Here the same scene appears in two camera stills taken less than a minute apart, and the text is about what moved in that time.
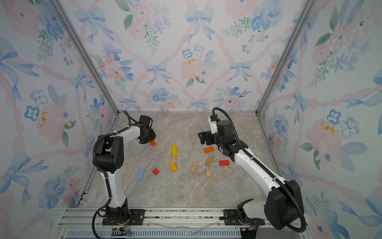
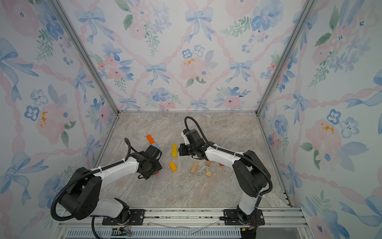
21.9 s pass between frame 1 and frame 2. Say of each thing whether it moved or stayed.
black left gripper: moved
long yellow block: stayed
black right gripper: moved
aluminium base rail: stayed
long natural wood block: stayed
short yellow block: stayed
